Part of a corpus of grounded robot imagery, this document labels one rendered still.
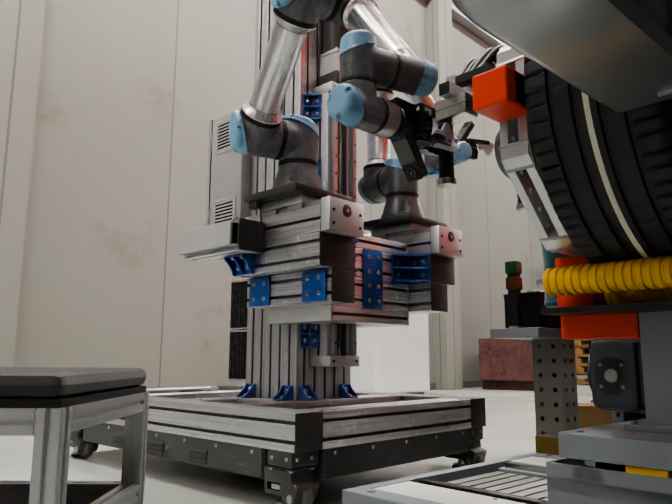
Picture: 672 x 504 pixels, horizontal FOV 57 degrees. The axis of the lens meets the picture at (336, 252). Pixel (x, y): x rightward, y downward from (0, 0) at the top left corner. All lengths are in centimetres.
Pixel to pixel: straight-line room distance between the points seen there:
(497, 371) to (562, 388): 523
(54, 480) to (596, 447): 87
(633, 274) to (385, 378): 413
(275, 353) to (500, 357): 553
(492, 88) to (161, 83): 421
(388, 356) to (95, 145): 281
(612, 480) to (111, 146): 420
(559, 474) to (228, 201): 142
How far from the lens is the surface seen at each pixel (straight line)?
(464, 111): 145
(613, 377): 172
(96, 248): 465
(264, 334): 205
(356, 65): 128
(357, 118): 124
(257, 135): 175
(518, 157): 125
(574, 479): 126
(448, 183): 144
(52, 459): 80
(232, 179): 222
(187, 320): 497
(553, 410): 219
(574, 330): 140
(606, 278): 127
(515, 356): 734
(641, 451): 119
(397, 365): 537
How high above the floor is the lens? 36
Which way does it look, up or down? 10 degrees up
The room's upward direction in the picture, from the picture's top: straight up
